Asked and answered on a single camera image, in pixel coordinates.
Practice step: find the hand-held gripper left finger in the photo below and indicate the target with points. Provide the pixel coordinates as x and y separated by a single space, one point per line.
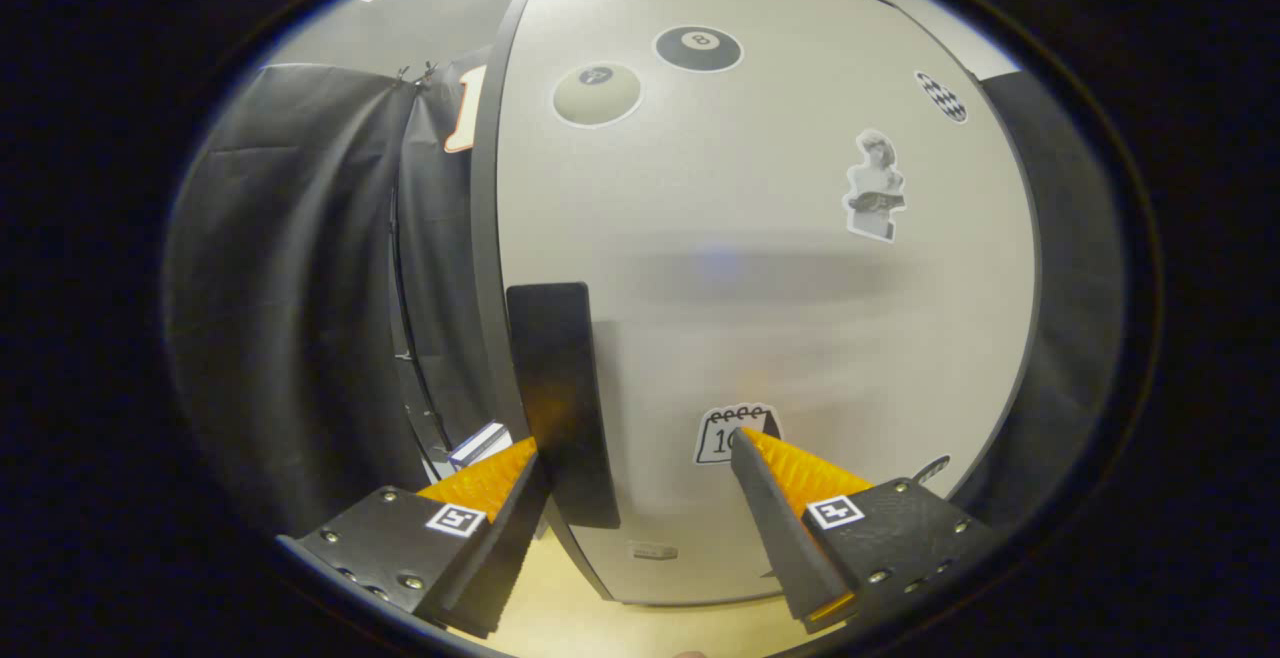
505 558

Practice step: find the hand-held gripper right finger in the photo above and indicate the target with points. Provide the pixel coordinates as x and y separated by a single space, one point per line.
775 538

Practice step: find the thin boxed book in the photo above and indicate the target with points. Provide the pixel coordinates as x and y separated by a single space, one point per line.
480 443

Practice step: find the dark grey cabinet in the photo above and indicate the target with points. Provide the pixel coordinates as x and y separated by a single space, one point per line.
483 238

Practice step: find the black backdrop cloth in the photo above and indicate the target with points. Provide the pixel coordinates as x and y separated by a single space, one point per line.
290 288

